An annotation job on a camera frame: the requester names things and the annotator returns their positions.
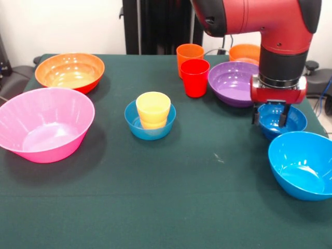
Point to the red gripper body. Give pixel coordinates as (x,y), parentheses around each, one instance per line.
(277,94)

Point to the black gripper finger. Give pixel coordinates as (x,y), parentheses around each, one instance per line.
(283,118)
(255,116)

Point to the small dark blue bowl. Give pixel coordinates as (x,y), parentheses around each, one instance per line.
(271,122)

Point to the yellow cup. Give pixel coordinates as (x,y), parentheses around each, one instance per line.
(153,114)

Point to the small light blue bowl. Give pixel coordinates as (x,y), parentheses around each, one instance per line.
(153,135)

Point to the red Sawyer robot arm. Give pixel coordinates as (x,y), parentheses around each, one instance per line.
(272,15)

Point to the purple bowl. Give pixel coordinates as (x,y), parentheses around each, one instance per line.
(230,88)

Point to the large light blue bowl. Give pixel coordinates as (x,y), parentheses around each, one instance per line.
(298,166)

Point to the small orange bowl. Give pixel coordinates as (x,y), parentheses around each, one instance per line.
(243,53)

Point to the red cup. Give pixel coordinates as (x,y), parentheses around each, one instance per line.
(195,83)

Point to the orange cup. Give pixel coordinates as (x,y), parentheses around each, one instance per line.
(189,53)

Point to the dark green table cloth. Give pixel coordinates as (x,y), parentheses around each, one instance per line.
(166,181)

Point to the large orange bowl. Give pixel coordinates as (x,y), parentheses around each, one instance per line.
(70,72)

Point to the large pink bowl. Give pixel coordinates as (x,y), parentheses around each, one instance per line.
(52,140)

